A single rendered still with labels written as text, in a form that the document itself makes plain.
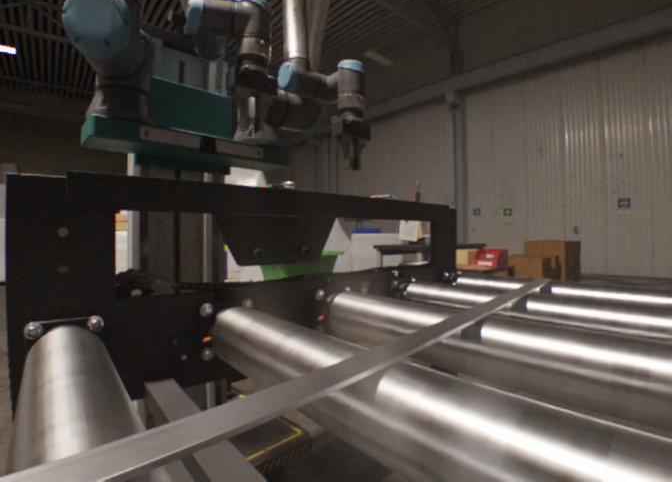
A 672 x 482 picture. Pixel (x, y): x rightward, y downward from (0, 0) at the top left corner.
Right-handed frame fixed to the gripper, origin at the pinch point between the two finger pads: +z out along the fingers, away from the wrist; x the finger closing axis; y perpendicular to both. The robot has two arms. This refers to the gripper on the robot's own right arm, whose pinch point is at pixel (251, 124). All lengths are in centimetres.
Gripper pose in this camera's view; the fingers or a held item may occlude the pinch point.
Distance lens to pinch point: 96.6
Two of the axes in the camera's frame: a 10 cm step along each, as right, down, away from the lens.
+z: 0.0, 10.0, -0.1
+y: 6.6, -0.1, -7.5
